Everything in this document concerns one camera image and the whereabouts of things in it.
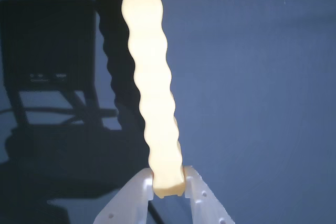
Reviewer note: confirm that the yellow wavy fry clip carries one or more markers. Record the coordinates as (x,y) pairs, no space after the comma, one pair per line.
(152,90)

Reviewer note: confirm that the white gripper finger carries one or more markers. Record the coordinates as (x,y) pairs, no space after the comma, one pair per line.
(131,197)
(204,203)

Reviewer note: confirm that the dark grey mat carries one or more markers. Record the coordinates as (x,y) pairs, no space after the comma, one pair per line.
(249,77)

